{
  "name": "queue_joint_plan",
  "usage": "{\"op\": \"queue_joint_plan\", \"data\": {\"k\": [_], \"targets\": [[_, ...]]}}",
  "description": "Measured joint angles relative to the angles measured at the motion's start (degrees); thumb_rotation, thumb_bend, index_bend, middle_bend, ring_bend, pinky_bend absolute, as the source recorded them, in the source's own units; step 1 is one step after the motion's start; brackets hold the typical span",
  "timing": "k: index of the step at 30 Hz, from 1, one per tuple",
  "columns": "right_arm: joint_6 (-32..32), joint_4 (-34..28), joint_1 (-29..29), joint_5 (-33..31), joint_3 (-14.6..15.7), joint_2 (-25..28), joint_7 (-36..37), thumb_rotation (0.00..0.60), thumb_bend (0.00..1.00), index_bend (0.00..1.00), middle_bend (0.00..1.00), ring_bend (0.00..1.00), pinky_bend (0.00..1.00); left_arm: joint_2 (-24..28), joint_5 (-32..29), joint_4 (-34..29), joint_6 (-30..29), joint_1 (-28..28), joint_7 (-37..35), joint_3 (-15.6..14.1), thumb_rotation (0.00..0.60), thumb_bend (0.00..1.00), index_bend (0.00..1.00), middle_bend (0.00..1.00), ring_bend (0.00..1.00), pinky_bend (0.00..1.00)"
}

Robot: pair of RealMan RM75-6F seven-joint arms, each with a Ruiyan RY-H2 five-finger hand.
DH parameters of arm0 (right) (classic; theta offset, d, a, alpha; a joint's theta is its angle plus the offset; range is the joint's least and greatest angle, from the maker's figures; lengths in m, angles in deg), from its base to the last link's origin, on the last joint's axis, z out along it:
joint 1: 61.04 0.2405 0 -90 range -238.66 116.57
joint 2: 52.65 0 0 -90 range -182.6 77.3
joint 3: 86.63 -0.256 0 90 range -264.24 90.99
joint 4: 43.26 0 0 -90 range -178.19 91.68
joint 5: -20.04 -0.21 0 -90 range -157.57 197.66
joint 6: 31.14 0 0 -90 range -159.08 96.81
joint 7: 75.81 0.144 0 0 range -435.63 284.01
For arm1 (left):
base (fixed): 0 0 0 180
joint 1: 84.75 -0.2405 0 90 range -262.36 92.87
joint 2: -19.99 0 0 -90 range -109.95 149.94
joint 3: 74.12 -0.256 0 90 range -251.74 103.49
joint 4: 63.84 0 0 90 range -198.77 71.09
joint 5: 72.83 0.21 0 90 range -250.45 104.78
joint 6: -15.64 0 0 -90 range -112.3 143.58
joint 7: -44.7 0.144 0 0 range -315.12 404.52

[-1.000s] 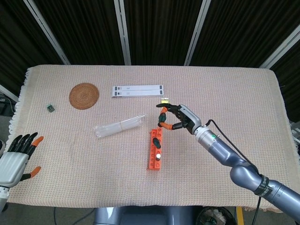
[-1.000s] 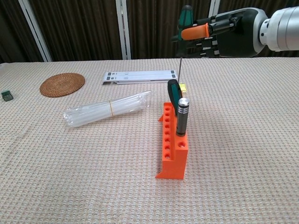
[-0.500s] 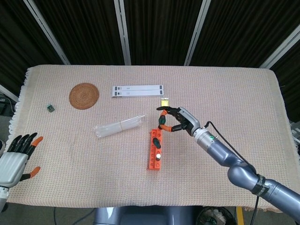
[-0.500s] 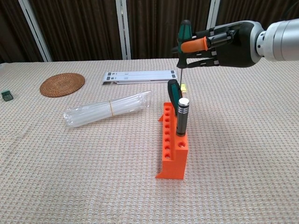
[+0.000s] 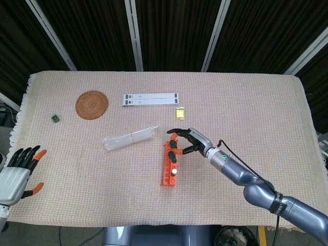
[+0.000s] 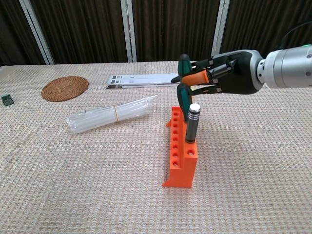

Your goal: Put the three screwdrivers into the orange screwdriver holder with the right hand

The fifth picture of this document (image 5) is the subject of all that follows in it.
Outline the black waste bin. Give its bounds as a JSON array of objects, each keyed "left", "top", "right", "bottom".
[{"left": 214, "top": 225, "right": 259, "bottom": 246}]

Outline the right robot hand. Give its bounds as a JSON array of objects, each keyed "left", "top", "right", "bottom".
[{"left": 166, "top": 127, "right": 215, "bottom": 157}]

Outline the clear bag of tubes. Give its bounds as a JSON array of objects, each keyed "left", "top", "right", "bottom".
[{"left": 103, "top": 124, "right": 160, "bottom": 152}]

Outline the white partition frame post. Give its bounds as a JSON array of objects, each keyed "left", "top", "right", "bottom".
[
  {"left": 124, "top": 0, "right": 144, "bottom": 72},
  {"left": 25, "top": 0, "right": 77, "bottom": 72},
  {"left": 201, "top": 0, "right": 232, "bottom": 72},
  {"left": 283, "top": 33, "right": 328, "bottom": 75},
  {"left": 0, "top": 91, "right": 21, "bottom": 112}
]

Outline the round woven rattan coaster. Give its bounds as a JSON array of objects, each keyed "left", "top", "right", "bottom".
[{"left": 75, "top": 90, "right": 109, "bottom": 120}]

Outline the orange holder block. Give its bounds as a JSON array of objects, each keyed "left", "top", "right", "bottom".
[{"left": 160, "top": 139, "right": 179, "bottom": 187}]

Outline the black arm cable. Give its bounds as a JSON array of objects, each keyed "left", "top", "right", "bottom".
[{"left": 217, "top": 139, "right": 280, "bottom": 246}]

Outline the beige woven tablecloth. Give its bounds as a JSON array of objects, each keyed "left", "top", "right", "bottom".
[{"left": 0, "top": 70, "right": 328, "bottom": 233}]

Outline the white folded laptop stand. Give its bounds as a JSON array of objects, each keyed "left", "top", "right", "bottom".
[{"left": 121, "top": 93, "right": 181, "bottom": 108}]

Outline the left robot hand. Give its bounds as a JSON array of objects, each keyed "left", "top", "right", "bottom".
[{"left": 0, "top": 145, "right": 48, "bottom": 206}]

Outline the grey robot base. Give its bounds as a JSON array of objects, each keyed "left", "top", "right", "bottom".
[{"left": 102, "top": 224, "right": 222, "bottom": 246}]

